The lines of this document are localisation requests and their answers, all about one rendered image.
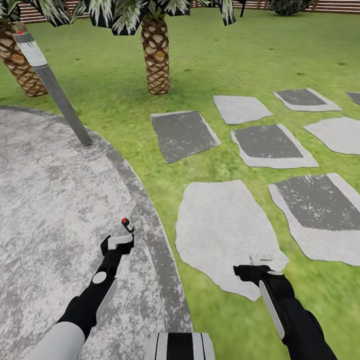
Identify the robot trunk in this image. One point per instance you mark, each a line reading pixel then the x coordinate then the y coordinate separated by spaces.
pixel 180 346

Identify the pesticide atomizer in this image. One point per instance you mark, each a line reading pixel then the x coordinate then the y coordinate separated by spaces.
pixel 127 225

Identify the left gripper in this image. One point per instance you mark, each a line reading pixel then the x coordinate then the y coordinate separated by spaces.
pixel 122 249

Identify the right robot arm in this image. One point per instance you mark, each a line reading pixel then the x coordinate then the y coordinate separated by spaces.
pixel 297 327

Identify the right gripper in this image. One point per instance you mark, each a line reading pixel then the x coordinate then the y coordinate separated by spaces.
pixel 247 272

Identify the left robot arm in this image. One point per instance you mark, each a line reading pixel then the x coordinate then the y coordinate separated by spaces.
pixel 66 339

